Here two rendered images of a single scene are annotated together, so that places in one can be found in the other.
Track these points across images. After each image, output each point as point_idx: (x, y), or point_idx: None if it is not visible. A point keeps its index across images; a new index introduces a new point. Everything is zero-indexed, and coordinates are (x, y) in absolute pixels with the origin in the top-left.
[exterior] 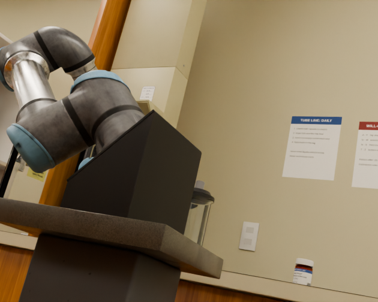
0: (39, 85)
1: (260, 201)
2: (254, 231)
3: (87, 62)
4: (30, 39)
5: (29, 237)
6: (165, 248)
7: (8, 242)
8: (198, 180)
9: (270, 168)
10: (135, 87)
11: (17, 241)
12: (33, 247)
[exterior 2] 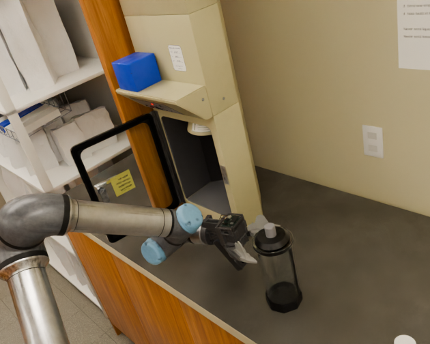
0: (35, 342)
1: (377, 99)
2: (377, 137)
3: (66, 226)
4: None
5: (148, 272)
6: None
7: (136, 269)
8: (295, 72)
9: (380, 56)
10: (160, 45)
11: (142, 271)
12: (155, 282)
